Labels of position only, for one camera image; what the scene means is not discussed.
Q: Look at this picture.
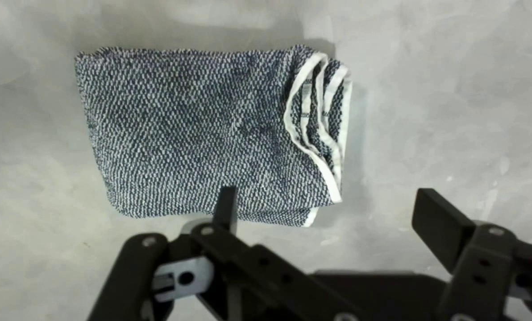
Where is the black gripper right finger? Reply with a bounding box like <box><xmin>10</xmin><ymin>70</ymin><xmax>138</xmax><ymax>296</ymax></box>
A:
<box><xmin>411</xmin><ymin>187</ymin><xmax>532</xmax><ymax>321</ymax></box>

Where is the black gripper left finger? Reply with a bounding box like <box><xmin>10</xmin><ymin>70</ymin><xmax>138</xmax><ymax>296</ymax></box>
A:
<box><xmin>86</xmin><ymin>186</ymin><xmax>363</xmax><ymax>321</ymax></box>

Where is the grey towel with white trim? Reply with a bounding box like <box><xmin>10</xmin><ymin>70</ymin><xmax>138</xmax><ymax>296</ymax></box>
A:
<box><xmin>74</xmin><ymin>43</ymin><xmax>356</xmax><ymax>230</ymax></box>

